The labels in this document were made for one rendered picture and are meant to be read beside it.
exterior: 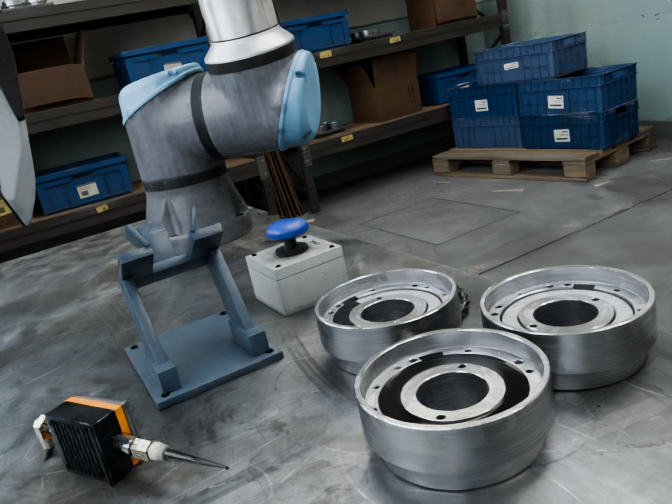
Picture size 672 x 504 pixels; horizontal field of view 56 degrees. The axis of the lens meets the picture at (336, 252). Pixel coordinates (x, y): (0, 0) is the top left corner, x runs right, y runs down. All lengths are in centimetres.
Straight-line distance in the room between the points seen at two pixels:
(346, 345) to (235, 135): 44
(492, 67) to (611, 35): 97
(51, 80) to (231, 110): 303
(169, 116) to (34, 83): 298
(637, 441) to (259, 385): 25
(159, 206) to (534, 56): 352
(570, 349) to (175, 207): 60
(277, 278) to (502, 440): 30
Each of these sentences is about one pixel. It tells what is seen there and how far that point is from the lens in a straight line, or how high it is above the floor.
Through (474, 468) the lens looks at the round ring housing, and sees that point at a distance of 33.
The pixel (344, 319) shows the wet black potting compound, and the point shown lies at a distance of 47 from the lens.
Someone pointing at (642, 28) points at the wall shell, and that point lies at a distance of 486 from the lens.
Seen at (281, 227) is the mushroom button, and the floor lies 87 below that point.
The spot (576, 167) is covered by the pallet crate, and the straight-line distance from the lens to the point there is 395.
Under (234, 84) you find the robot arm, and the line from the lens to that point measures 80.
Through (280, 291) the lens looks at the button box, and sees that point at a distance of 57.
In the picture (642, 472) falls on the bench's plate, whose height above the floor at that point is 80.
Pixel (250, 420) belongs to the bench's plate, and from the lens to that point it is 44.
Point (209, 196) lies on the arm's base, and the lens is 86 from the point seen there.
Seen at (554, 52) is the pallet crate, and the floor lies 72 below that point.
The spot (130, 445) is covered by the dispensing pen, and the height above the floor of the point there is 82.
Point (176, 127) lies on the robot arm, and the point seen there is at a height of 96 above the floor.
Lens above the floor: 102
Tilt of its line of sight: 18 degrees down
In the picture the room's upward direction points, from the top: 12 degrees counter-clockwise
